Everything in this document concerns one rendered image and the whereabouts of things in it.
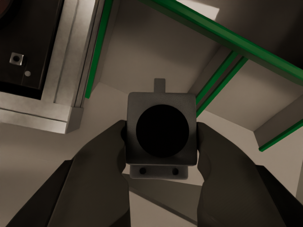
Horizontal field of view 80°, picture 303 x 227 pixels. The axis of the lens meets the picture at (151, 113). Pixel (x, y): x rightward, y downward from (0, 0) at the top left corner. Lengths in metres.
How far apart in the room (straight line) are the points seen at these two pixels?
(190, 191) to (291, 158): 0.98
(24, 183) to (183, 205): 1.21
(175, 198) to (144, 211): 1.01
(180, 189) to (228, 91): 1.22
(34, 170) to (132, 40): 0.34
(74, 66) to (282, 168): 0.55
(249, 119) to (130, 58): 0.22
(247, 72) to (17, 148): 0.44
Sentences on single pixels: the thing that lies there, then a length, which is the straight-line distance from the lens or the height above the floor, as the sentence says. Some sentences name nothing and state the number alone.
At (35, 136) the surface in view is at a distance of 0.45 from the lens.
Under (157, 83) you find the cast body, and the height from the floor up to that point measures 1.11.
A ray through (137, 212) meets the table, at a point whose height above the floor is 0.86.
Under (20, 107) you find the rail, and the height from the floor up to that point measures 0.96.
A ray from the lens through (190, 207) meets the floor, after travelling 1.55.
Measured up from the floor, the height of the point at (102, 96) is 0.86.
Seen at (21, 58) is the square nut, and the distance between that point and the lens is 0.33.
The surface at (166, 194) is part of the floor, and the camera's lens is 1.45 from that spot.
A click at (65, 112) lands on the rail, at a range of 0.32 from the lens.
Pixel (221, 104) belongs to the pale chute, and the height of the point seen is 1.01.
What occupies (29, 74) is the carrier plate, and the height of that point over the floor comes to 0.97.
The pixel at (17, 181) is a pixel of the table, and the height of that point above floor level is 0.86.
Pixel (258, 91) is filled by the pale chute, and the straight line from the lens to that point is 0.31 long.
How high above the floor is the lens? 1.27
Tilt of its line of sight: 80 degrees down
